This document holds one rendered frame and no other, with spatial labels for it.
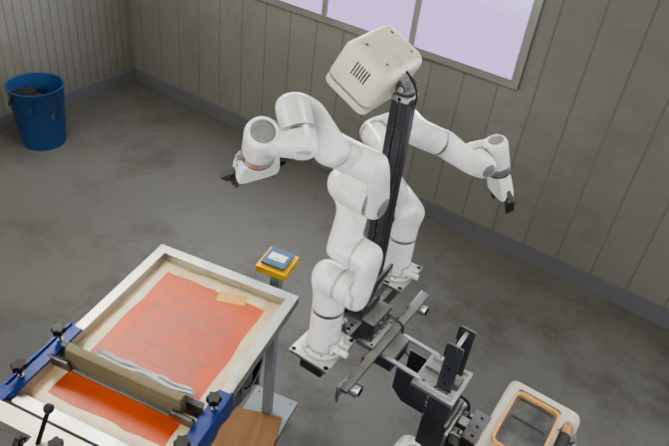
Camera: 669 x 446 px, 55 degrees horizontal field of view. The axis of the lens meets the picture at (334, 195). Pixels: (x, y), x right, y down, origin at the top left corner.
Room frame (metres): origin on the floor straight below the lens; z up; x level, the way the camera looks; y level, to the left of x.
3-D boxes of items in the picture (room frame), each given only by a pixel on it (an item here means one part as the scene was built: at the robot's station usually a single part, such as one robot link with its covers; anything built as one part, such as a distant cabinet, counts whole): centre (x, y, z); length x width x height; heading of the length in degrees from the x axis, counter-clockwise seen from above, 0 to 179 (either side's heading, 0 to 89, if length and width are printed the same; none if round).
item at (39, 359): (1.25, 0.82, 0.98); 0.30 x 0.05 x 0.07; 161
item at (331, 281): (1.32, -0.03, 1.37); 0.13 x 0.10 x 0.16; 57
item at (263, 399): (1.88, 0.19, 0.48); 0.22 x 0.22 x 0.96; 71
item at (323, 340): (1.32, -0.04, 1.21); 0.16 x 0.13 x 0.15; 60
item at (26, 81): (3.95, 2.20, 0.25); 0.44 x 0.39 x 0.50; 150
